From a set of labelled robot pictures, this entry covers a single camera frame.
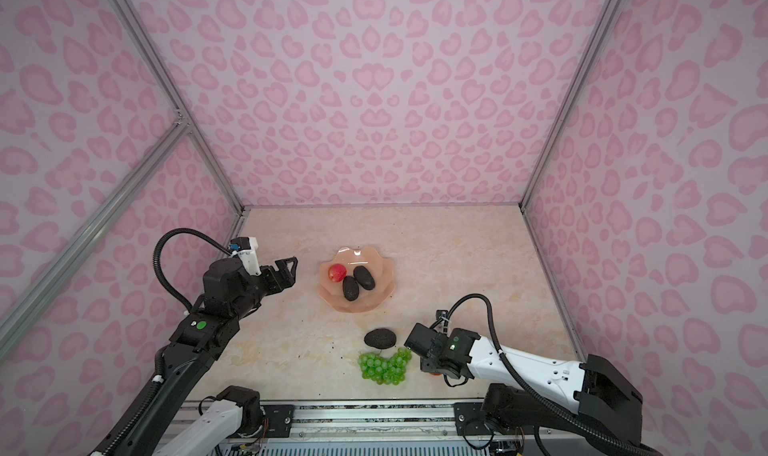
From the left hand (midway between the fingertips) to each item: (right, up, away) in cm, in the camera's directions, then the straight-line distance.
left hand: (284, 258), depth 75 cm
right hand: (+38, -28, +5) cm, 47 cm away
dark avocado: (+18, -8, +22) cm, 29 cm away
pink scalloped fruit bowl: (+23, -6, +24) cm, 34 cm away
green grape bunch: (+23, -28, +2) cm, 36 cm away
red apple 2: (+38, -32, +6) cm, 50 cm away
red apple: (+9, -6, +21) cm, 24 cm away
